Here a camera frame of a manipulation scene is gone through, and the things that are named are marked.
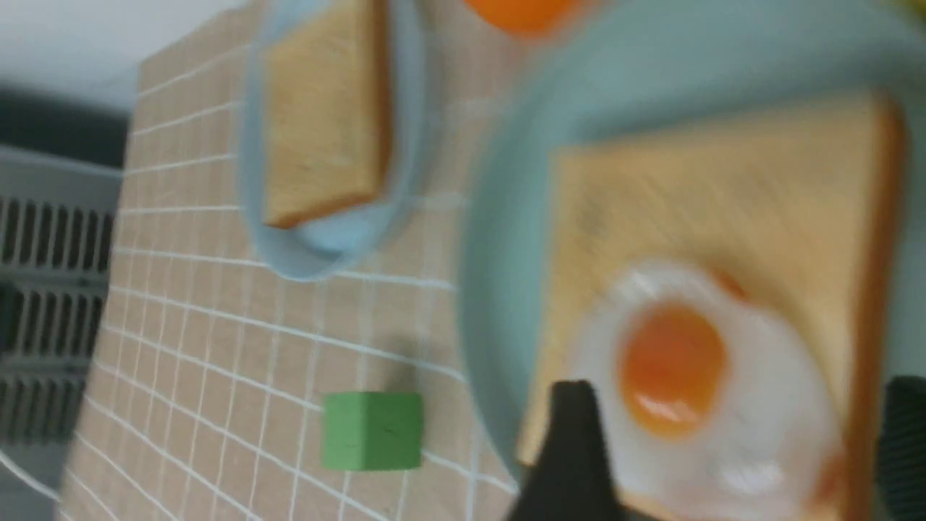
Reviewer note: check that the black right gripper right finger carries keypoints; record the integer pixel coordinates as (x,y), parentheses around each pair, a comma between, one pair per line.
(901,449)

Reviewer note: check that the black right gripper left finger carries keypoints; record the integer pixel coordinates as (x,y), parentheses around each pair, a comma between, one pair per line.
(571,478)

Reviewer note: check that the fried egg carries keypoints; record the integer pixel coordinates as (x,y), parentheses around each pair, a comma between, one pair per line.
(711,405)

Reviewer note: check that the toast bread slice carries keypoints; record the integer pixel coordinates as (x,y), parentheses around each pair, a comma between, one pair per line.
(327,130)
(792,207)

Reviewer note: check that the green foam cube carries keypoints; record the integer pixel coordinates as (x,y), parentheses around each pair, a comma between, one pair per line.
(372,431)

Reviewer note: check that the light blue plate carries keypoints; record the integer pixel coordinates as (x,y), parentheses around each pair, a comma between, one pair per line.
(319,248)

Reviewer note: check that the checkered tan tablecloth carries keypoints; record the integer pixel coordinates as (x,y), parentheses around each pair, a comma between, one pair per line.
(205,394)

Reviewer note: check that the teal green plate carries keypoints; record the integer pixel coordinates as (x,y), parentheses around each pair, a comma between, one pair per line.
(641,66)

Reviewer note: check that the orange fruit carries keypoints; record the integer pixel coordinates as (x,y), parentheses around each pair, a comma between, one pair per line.
(525,18)

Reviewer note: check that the grey vented appliance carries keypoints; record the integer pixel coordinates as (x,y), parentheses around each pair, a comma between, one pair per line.
(57,226)

